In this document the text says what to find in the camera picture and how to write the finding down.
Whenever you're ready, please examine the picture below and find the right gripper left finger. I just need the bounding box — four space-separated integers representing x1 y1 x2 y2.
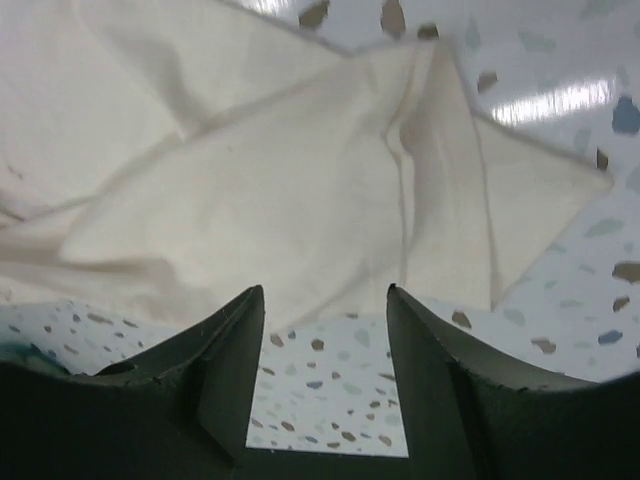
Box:
1 286 264 479

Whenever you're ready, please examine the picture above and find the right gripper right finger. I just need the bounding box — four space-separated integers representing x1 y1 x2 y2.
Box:
386 286 639 479

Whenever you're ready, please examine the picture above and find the cream white t-shirt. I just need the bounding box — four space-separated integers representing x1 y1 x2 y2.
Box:
1 1 612 330

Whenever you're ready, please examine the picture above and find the teal plastic basket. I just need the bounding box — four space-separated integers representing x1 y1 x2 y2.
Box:
1 343 69 375

